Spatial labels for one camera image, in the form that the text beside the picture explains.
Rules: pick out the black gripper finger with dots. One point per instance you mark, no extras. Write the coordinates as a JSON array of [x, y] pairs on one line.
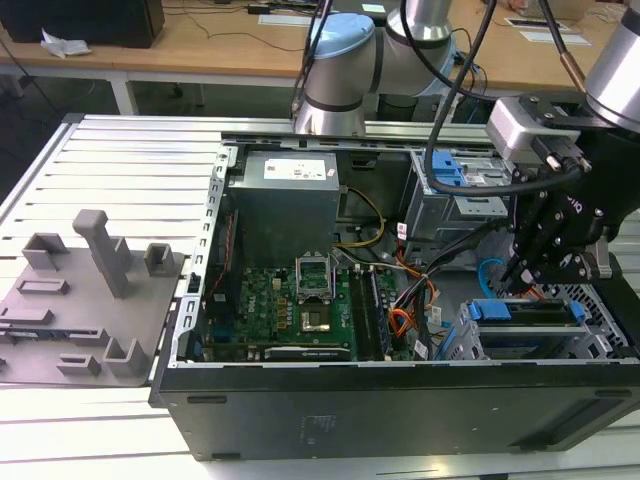
[[535, 225], [570, 265]]

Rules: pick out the hard disk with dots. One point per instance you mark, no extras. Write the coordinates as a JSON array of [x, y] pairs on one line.
[[492, 311]]

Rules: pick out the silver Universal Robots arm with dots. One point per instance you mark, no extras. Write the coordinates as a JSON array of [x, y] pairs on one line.
[[340, 65]]

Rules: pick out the metal disk bay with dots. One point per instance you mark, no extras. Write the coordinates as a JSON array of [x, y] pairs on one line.
[[595, 310]]

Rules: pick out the black RAM slot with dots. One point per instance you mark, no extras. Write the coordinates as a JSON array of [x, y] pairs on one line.
[[359, 310], [378, 315]]

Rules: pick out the metal drive cage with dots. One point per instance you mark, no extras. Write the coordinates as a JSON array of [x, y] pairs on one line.
[[450, 215]]

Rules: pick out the blue plastic drive latch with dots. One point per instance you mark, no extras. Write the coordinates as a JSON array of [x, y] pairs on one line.
[[446, 175]]

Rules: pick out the thin metal locking lever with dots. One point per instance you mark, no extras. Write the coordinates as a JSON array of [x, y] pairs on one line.
[[333, 282]]

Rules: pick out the CPU socket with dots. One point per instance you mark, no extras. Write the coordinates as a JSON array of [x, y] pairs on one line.
[[316, 321]]

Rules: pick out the black open PC case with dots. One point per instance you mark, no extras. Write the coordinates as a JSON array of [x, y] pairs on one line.
[[380, 415]]

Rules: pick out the grey power supply unit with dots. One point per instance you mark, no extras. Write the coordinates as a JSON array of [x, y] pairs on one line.
[[285, 215]]

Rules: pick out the black graphics card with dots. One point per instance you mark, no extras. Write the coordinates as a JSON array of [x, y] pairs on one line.
[[307, 354]]

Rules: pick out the pale green note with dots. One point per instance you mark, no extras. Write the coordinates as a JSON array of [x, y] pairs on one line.
[[370, 8]]

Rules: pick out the green motherboard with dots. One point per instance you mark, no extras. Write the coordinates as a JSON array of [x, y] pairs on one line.
[[265, 310]]

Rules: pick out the wooden desk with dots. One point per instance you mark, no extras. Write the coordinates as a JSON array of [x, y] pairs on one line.
[[210, 50]]

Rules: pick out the grey parts rack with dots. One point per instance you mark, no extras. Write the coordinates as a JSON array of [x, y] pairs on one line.
[[90, 310]]

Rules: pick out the black box on desk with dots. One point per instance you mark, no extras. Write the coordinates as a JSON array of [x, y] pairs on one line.
[[85, 20]]

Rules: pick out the crumpled white paper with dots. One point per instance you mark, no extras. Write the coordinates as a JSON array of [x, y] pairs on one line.
[[62, 45]]

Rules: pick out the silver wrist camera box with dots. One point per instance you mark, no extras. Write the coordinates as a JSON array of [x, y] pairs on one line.
[[515, 130]]

